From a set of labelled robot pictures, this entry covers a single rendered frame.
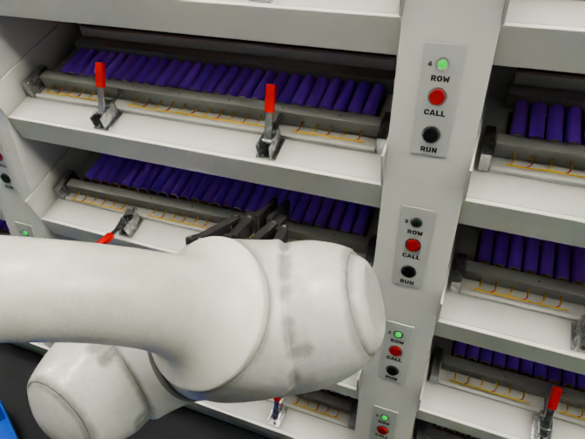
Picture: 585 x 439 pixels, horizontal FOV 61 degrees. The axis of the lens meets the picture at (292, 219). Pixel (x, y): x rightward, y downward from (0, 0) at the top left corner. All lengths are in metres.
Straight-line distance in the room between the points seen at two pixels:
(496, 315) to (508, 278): 0.05
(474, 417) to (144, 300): 0.68
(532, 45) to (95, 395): 0.49
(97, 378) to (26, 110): 0.59
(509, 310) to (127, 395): 0.52
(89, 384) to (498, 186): 0.47
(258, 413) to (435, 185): 0.64
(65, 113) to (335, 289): 0.64
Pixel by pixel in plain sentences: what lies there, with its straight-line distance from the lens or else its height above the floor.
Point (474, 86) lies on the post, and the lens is 0.56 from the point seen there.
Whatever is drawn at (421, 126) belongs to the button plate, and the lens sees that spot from 0.58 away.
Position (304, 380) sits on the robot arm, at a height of 0.71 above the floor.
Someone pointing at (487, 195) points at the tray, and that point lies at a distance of 0.62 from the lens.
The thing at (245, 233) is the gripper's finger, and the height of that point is 0.59.
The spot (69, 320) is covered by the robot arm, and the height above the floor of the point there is 0.80.
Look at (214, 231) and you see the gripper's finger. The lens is 0.66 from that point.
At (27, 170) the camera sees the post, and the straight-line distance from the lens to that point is 0.97.
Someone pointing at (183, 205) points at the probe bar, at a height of 0.53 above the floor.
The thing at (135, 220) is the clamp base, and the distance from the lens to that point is 0.89.
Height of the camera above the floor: 0.97
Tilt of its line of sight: 33 degrees down
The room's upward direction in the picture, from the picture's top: straight up
